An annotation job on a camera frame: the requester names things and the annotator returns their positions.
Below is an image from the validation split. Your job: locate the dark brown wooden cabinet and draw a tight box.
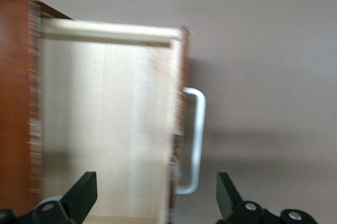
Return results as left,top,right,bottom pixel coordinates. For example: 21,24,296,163
0,0,74,210

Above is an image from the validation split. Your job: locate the wooden drawer with white handle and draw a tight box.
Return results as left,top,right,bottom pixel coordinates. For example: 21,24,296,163
38,18,207,224

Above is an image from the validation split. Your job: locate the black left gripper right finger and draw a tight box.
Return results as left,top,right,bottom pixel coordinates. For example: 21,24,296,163
216,171,280,224

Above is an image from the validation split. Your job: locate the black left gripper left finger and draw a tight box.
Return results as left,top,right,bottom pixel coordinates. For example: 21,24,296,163
15,171,98,224

